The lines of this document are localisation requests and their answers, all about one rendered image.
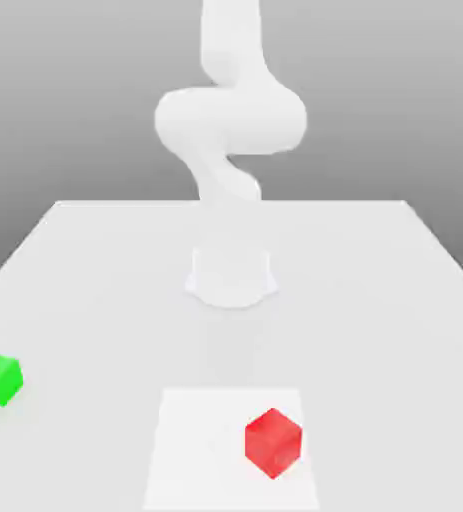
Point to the small red cube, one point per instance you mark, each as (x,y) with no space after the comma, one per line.
(273,443)

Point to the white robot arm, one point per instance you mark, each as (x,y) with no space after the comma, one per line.
(231,120)

